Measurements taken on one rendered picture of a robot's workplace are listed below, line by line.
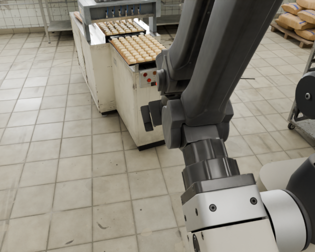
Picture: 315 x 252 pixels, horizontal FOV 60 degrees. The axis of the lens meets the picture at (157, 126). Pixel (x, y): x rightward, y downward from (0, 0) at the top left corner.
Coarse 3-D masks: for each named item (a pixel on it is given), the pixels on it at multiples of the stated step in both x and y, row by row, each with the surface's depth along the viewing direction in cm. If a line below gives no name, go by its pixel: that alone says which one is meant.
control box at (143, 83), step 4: (152, 68) 213; (156, 68) 213; (140, 72) 208; (144, 72) 209; (148, 72) 211; (152, 72) 212; (140, 76) 210; (144, 76) 211; (148, 76) 213; (152, 76) 214; (140, 80) 212; (144, 80) 213; (152, 80) 216; (140, 84) 214; (144, 84) 216; (148, 84) 217; (152, 84) 218
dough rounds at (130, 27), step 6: (96, 24) 285; (102, 24) 278; (108, 24) 279; (120, 24) 278; (126, 24) 280; (132, 24) 279; (102, 30) 268; (108, 30) 262; (114, 30) 262; (120, 30) 262; (126, 30) 262; (132, 30) 263; (138, 30) 266
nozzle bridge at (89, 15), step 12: (84, 0) 251; (120, 0) 250; (132, 0) 250; (144, 0) 251; (156, 0) 255; (84, 12) 237; (96, 12) 249; (108, 12) 253; (144, 12) 266; (156, 12) 262; (84, 24) 252; (84, 36) 268
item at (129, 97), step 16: (112, 48) 253; (112, 64) 268; (144, 64) 219; (128, 80) 225; (128, 96) 238; (144, 96) 225; (160, 96) 232; (128, 112) 252; (128, 128) 268; (144, 128) 244; (160, 128) 252; (144, 144) 256; (160, 144) 268
